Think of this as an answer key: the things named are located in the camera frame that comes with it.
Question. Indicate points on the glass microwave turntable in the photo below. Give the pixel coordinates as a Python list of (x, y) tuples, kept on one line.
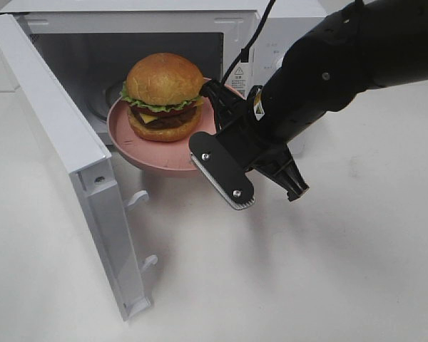
[(102, 96)]

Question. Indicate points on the white microwave door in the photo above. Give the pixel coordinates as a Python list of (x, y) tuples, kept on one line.
[(81, 162)]

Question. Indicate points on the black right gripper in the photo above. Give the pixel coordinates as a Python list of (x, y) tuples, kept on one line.
[(237, 122)]

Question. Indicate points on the pink round plate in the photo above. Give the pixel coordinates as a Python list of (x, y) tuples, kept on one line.
[(171, 159)]

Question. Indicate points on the burger with lettuce and cheese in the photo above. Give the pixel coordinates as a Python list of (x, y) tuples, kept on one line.
[(162, 91)]

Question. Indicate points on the upper white power knob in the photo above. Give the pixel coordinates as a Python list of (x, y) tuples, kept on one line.
[(277, 64)]

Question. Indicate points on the white microwave oven body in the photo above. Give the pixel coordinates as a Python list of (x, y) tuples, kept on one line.
[(97, 41)]

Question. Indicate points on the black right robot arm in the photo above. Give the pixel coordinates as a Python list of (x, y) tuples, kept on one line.
[(363, 46)]

